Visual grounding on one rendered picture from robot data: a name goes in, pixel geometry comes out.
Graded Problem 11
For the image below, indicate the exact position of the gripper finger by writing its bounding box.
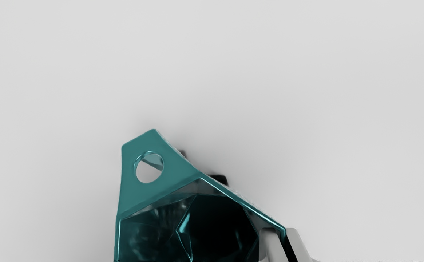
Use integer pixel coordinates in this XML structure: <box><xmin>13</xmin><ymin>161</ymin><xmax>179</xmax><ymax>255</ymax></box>
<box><xmin>260</xmin><ymin>228</ymin><xmax>321</xmax><ymax>262</ymax></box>

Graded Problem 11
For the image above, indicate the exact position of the teal faceted mug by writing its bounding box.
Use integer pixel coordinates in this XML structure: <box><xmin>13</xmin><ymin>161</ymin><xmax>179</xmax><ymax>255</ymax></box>
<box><xmin>114</xmin><ymin>129</ymin><xmax>299</xmax><ymax>262</ymax></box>

